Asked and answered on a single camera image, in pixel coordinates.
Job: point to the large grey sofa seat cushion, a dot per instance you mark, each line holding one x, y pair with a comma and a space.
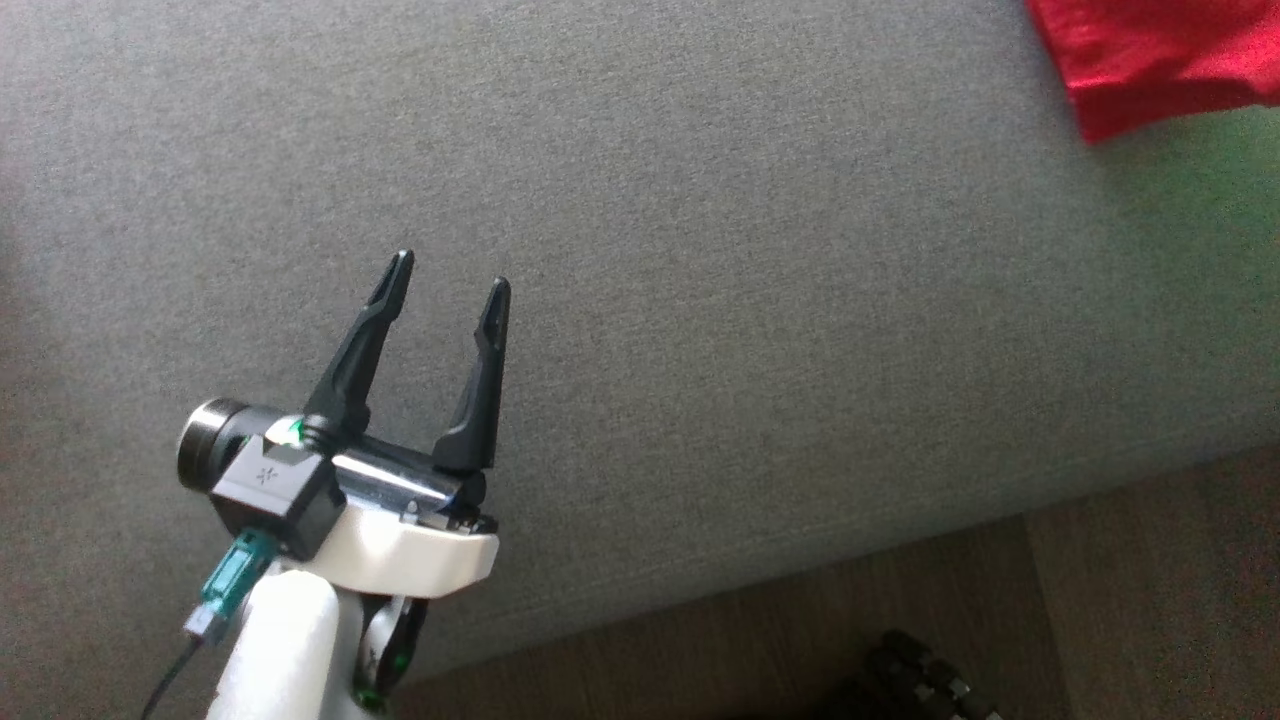
700, 300

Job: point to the red shorts with white stripes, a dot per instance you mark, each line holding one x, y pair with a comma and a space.
1150, 60

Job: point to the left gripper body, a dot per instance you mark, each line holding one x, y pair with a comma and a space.
410, 550

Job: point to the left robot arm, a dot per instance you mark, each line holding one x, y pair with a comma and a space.
280, 650

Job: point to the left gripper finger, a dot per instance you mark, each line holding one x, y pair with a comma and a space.
478, 420
355, 370

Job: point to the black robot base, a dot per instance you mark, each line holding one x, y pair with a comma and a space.
920, 675

